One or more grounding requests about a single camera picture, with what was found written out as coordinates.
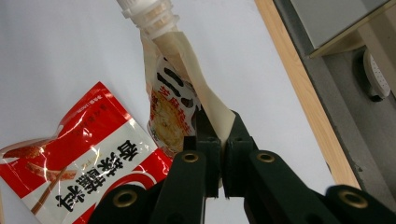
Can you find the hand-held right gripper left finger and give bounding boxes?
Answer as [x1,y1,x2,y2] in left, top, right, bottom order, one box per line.
[182,106,224,199]

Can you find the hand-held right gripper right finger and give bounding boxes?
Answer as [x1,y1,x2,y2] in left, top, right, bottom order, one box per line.
[221,109,260,199]

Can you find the beige spouted sauce pouch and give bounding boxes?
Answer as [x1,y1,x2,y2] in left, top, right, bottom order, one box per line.
[116,0,236,161]

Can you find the red and white food packet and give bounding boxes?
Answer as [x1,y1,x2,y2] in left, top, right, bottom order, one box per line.
[0,80,174,224]

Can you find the wooden table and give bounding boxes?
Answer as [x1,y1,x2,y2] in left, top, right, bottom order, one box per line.
[254,0,361,190]

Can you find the white perforated round object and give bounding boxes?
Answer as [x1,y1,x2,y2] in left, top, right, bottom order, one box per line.
[361,47,392,103]

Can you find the wooden desk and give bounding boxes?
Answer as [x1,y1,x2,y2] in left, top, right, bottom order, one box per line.
[289,0,396,98]

